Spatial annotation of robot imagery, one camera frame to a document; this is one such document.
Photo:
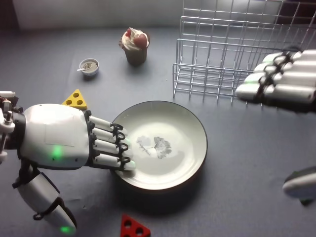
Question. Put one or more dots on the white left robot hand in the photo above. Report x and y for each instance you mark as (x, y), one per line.
(54, 133)

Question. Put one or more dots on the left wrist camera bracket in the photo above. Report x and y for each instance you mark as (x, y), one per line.
(7, 123)

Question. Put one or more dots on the cupcake with white cream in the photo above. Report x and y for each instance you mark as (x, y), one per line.
(134, 47)

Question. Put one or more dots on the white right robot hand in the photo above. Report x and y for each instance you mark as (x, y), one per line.
(291, 81)

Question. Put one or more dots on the white backdrop board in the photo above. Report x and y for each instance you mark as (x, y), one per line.
(98, 12)

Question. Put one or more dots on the yellow triangle block with holes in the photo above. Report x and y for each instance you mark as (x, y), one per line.
(74, 102)

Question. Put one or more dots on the red triangle block with holes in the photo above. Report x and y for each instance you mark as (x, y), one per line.
(133, 227)

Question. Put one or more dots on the small white spoon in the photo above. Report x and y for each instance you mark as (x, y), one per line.
(82, 69)

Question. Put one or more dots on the small cup of green sauce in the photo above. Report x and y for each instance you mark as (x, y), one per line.
(92, 70)

